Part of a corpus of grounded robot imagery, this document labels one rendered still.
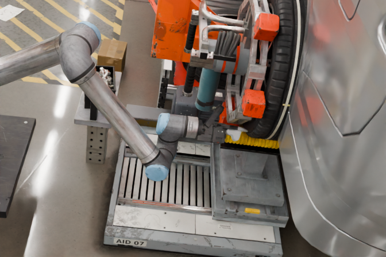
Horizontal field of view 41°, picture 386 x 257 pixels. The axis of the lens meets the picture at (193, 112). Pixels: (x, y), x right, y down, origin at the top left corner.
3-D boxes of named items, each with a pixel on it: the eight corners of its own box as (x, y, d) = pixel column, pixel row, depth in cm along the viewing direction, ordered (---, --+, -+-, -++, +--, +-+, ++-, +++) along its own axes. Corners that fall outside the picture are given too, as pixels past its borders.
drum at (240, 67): (251, 82, 223) (258, 55, 214) (201, 76, 221) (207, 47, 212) (248, 65, 234) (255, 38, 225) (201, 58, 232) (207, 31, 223)
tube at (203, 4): (246, 31, 216) (251, 8, 210) (200, 24, 215) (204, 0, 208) (243, 11, 230) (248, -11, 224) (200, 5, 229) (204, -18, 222)
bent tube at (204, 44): (250, 56, 201) (256, 32, 194) (200, 49, 199) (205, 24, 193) (246, 34, 215) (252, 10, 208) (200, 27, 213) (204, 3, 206)
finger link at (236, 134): (246, 142, 220) (224, 139, 219) (247, 128, 220) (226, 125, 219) (247, 141, 217) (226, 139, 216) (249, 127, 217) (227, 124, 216)
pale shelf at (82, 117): (111, 128, 239) (111, 123, 237) (73, 124, 238) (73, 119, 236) (121, 76, 273) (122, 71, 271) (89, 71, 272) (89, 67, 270)
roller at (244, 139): (282, 152, 237) (286, 143, 233) (219, 144, 234) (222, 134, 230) (281, 144, 241) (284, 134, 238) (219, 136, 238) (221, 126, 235)
